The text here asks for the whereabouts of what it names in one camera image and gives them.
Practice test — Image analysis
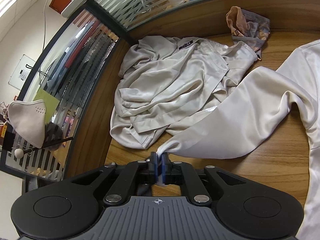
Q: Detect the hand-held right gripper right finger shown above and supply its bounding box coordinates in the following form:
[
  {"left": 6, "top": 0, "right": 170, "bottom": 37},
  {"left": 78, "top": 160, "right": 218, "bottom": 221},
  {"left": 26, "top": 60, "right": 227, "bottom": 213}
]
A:
[{"left": 161, "top": 152, "right": 247, "bottom": 207}]

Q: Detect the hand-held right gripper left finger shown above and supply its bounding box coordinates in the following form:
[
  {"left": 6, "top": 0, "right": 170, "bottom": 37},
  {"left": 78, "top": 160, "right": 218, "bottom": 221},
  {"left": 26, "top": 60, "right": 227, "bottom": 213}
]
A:
[{"left": 70, "top": 152, "right": 160, "bottom": 207}]

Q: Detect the white satin shirt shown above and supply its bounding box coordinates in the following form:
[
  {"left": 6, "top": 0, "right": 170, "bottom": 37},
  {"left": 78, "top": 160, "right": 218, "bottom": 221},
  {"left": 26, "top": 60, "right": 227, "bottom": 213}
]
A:
[{"left": 156, "top": 39, "right": 320, "bottom": 240}]

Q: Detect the cream satin shirt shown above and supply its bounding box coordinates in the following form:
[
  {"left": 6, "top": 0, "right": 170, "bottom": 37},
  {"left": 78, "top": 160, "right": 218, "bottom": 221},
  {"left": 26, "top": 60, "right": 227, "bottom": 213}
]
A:
[{"left": 110, "top": 35, "right": 258, "bottom": 150}]

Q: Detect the dark wooden stick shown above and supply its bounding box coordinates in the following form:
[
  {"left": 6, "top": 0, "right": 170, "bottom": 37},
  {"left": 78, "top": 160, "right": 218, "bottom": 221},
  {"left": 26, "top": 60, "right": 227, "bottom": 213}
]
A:
[{"left": 24, "top": 137, "right": 74, "bottom": 153}]

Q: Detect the green paper sheet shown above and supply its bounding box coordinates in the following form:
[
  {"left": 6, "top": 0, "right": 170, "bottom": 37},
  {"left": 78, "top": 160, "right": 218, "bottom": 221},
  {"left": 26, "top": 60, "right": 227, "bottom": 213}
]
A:
[{"left": 34, "top": 87, "right": 60, "bottom": 124}]

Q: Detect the white face mask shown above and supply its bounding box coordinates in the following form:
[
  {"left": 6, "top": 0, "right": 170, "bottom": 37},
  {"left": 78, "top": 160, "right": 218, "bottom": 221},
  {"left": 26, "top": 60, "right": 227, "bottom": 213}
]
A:
[{"left": 7, "top": 99, "right": 48, "bottom": 148}]

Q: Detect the brown grey patterned cloth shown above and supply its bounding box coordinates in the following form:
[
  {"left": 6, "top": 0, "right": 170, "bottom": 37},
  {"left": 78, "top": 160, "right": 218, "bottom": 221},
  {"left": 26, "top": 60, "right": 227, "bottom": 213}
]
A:
[{"left": 226, "top": 6, "right": 271, "bottom": 60}]

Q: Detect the dark partition post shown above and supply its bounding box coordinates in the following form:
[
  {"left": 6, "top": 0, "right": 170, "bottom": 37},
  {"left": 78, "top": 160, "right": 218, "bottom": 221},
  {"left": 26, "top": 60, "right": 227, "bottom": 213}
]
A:
[{"left": 86, "top": 0, "right": 137, "bottom": 44}]

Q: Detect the wall whiteboard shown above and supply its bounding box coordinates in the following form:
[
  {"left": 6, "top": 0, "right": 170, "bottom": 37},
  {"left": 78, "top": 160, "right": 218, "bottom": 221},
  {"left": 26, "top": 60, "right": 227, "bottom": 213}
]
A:
[{"left": 8, "top": 54, "right": 37, "bottom": 90}]

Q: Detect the white cable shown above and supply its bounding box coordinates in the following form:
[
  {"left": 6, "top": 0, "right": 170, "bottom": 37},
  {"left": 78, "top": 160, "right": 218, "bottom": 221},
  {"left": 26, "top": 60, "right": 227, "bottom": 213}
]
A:
[{"left": 39, "top": 0, "right": 66, "bottom": 77}]

